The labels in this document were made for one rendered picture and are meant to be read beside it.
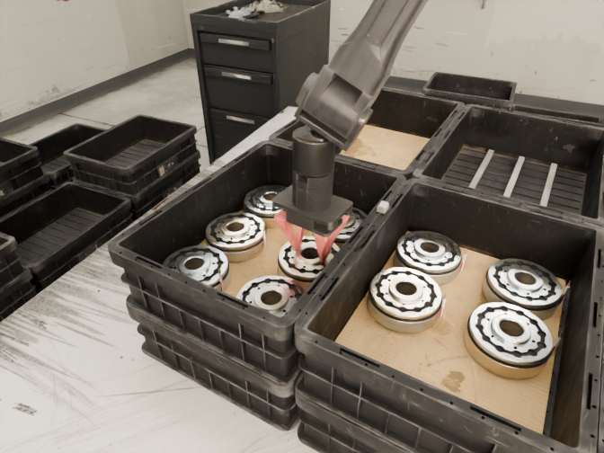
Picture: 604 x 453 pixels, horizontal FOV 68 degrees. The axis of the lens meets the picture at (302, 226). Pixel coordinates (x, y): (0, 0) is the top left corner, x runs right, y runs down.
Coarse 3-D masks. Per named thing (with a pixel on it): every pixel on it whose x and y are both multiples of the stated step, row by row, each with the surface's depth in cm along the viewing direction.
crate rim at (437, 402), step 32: (448, 192) 74; (384, 224) 66; (576, 224) 66; (352, 256) 60; (320, 352) 48; (352, 352) 47; (384, 384) 45; (416, 384) 44; (448, 416) 43; (480, 416) 41; (512, 448) 41; (544, 448) 39; (576, 448) 39
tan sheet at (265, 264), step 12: (276, 228) 82; (204, 240) 79; (276, 240) 79; (288, 240) 79; (264, 252) 76; (276, 252) 76; (240, 264) 74; (252, 264) 74; (264, 264) 74; (276, 264) 74; (240, 276) 72; (252, 276) 72; (228, 288) 69; (240, 288) 69
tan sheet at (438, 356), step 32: (480, 256) 76; (448, 288) 69; (480, 288) 69; (352, 320) 64; (448, 320) 64; (544, 320) 64; (384, 352) 59; (416, 352) 59; (448, 352) 59; (448, 384) 56; (480, 384) 56; (512, 384) 56; (544, 384) 56; (512, 416) 52; (544, 416) 52
